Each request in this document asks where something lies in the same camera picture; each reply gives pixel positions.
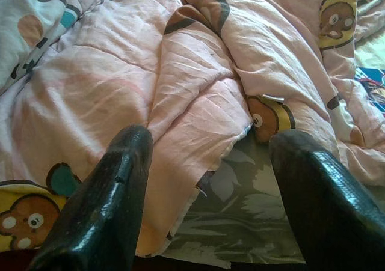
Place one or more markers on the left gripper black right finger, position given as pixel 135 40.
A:
pixel 328 217

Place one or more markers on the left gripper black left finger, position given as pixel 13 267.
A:
pixel 99 211

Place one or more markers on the colourful comic book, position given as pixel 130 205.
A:
pixel 374 87

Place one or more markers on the pale floral bed sheet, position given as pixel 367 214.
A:
pixel 234 223

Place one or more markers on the pink cartoon print blanket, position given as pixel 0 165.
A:
pixel 105 72

